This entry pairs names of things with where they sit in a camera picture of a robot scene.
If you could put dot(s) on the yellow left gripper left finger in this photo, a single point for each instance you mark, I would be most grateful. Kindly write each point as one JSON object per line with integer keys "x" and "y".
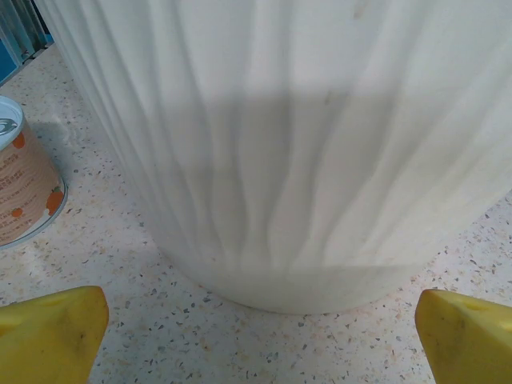
{"x": 48, "y": 340}

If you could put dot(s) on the white ribbed plastic bin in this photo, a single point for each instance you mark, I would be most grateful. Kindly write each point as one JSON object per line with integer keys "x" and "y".
{"x": 280, "y": 120}

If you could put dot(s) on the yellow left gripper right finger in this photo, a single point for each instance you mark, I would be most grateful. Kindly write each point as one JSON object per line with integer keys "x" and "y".
{"x": 468, "y": 344}

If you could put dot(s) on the tin can with orange label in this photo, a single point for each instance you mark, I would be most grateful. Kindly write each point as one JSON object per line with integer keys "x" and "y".
{"x": 24, "y": 180}

